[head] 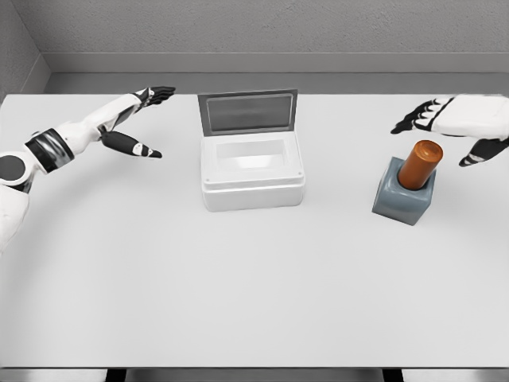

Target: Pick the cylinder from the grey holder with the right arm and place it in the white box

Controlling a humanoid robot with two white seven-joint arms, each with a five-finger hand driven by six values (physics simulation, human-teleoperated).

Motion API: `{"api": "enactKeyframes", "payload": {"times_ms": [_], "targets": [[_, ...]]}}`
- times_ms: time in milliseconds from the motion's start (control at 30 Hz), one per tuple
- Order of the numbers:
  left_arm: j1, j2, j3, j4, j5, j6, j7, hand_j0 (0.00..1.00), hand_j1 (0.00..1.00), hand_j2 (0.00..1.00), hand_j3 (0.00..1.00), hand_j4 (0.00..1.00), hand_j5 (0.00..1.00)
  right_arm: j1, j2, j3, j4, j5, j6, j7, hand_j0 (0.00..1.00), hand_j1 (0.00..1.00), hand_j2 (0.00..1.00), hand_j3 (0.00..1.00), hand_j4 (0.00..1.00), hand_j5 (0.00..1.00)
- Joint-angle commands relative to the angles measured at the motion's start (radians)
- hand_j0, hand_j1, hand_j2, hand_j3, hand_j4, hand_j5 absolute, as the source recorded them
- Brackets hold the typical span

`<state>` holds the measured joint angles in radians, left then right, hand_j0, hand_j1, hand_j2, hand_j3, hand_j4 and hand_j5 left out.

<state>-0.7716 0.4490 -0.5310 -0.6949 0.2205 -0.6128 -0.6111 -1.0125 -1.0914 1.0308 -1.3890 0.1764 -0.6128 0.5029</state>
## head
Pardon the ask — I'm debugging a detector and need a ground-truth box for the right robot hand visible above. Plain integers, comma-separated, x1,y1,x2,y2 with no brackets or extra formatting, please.
390,94,509,168

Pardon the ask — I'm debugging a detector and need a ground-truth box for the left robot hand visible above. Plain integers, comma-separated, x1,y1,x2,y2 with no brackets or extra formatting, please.
80,85,177,160

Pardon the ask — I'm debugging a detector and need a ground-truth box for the orange cylinder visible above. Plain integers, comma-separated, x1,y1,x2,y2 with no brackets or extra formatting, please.
398,139,444,191

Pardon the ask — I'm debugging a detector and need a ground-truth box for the grey square holder block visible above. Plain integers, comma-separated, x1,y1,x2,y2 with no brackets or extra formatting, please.
371,156,437,227

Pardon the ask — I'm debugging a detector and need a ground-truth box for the grey box lid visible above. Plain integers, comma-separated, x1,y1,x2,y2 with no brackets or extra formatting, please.
197,88,299,138

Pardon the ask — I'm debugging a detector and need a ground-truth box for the white open box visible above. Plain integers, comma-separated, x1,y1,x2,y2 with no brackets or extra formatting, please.
200,131,306,212

